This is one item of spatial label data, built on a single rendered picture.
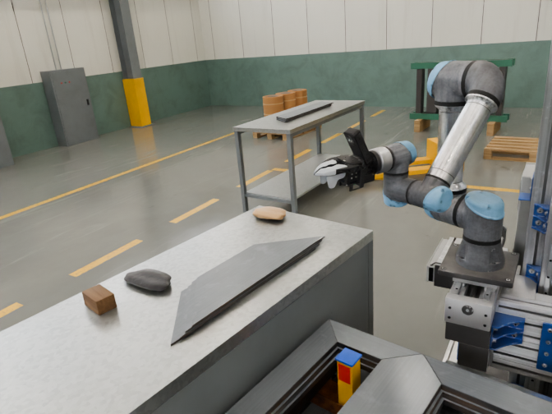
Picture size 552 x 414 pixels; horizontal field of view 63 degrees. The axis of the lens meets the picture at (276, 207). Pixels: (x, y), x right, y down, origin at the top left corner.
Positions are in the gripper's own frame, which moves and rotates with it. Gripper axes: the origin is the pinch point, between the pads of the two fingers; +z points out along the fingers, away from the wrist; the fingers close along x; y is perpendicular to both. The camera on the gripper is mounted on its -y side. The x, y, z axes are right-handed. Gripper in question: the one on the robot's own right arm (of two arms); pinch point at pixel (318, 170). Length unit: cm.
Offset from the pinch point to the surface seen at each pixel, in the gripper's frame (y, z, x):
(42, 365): 43, 75, 18
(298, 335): 60, 3, 4
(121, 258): 186, -2, 283
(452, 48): 99, -805, 553
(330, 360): 61, -1, -9
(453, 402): 57, -16, -42
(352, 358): 55, -2, -17
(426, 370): 55, -17, -32
